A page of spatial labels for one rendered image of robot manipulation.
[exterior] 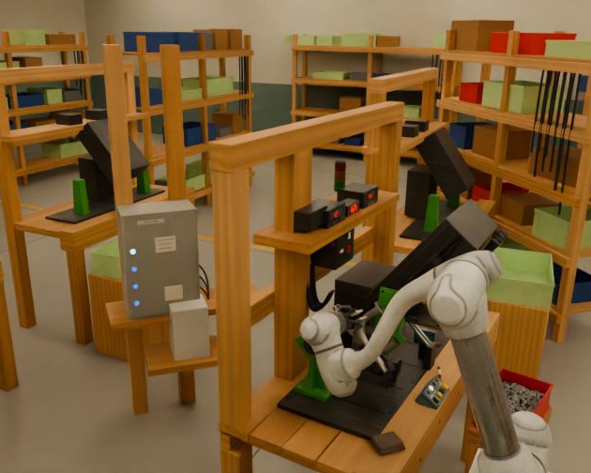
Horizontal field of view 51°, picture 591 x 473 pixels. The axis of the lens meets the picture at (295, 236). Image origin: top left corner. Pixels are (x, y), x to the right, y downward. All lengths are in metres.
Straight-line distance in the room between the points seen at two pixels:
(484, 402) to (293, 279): 0.97
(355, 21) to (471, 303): 10.51
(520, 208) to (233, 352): 3.77
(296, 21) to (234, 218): 10.51
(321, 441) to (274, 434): 0.17
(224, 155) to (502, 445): 1.18
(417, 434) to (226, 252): 0.96
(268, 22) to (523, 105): 7.95
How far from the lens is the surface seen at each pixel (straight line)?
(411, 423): 2.43
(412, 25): 11.61
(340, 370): 2.06
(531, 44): 5.48
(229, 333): 2.20
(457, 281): 1.66
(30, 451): 3.98
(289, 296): 2.48
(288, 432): 2.38
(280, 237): 2.32
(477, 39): 6.15
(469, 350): 1.74
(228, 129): 8.85
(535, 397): 2.77
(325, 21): 12.16
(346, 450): 2.30
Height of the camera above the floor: 2.29
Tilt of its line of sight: 19 degrees down
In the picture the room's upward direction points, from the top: 1 degrees clockwise
